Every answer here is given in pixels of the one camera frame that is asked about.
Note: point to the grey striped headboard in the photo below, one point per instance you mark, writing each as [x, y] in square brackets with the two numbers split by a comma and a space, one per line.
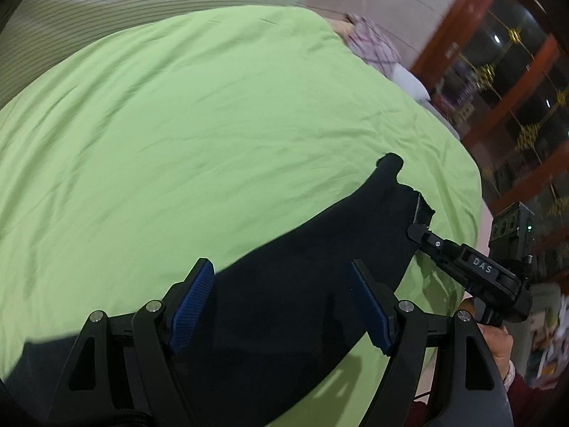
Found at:
[111, 4]

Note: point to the green bed sheet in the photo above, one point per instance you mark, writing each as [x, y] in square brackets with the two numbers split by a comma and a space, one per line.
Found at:
[200, 120]

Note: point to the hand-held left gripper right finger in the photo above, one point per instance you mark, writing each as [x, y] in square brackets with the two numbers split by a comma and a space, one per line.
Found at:
[368, 309]

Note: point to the person's right hand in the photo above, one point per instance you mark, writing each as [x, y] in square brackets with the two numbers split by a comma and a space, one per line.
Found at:
[500, 349]

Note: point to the dark navy pants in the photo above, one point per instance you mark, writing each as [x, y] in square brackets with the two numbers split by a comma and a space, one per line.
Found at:
[284, 275]

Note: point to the grey pillow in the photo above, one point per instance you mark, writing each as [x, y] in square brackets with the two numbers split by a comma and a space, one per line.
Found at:
[411, 81]

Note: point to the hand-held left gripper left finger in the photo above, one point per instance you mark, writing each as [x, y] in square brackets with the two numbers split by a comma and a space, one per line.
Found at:
[192, 304]

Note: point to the person's right forearm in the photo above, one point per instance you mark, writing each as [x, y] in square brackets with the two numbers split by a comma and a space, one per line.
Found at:
[533, 402]

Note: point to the wooden glass door cabinet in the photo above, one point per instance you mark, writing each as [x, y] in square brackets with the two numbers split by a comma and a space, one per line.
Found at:
[511, 98]

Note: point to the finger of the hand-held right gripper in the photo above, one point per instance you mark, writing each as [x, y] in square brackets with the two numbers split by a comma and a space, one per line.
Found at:
[438, 244]

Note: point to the pile of household clutter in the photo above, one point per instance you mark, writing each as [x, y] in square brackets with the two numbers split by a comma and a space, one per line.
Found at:
[549, 333]

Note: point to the plaid cloth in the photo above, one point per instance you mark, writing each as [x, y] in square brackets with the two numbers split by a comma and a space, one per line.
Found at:
[373, 42]

